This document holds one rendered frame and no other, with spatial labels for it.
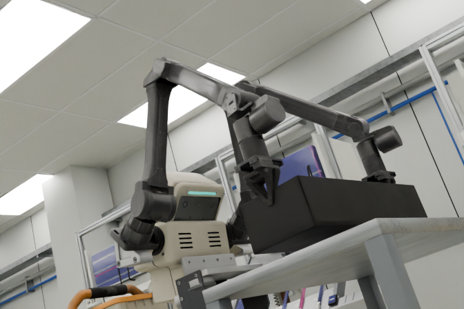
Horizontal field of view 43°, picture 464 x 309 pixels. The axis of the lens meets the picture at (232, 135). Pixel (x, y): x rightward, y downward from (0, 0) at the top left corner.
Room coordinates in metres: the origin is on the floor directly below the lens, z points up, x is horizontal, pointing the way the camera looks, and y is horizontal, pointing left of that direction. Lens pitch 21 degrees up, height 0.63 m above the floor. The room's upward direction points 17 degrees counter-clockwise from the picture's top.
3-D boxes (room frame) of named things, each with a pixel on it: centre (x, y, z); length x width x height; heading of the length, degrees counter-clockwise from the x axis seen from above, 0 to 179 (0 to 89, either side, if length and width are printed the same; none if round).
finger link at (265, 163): (1.24, -0.03, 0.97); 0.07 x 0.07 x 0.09; 53
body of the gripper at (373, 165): (1.70, -0.37, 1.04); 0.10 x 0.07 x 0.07; 143
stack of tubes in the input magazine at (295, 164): (3.41, -0.23, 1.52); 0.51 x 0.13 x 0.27; 58
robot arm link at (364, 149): (1.70, -0.38, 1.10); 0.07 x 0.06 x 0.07; 62
